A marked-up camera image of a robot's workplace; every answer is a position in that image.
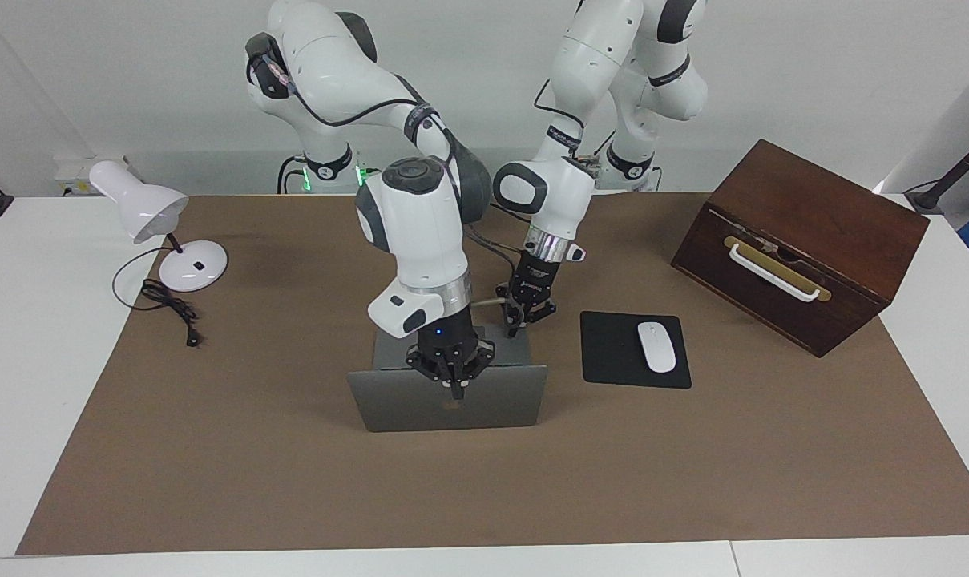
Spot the black mouse pad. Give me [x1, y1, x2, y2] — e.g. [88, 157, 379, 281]
[580, 311, 692, 390]

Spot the black lamp power cable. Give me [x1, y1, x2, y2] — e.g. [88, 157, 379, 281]
[112, 246, 204, 349]

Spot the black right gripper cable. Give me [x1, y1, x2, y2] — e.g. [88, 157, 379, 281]
[462, 224, 525, 312]

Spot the dark brown wooden box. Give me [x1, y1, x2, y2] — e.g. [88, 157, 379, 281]
[671, 139, 931, 358]

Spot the grey laptop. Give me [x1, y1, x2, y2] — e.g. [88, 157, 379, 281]
[346, 324, 549, 434]

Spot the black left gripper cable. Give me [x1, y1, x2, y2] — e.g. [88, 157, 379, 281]
[532, 72, 585, 173]

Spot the white box handle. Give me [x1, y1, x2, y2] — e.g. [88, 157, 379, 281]
[729, 243, 820, 303]

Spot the black right arm base cable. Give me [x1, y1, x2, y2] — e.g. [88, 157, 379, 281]
[277, 155, 389, 193]

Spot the brown table mat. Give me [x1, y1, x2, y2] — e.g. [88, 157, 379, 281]
[15, 192, 969, 556]

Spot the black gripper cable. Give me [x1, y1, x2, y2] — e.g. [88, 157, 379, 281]
[532, 72, 585, 173]
[462, 224, 525, 312]

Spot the black stand with pole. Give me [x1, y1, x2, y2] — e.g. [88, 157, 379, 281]
[905, 128, 969, 215]

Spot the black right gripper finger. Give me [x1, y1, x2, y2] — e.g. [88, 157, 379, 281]
[406, 359, 457, 400]
[456, 345, 495, 400]

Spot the white desk lamp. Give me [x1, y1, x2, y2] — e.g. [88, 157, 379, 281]
[89, 159, 229, 293]

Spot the white computer mouse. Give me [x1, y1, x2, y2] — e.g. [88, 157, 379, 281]
[637, 321, 677, 374]

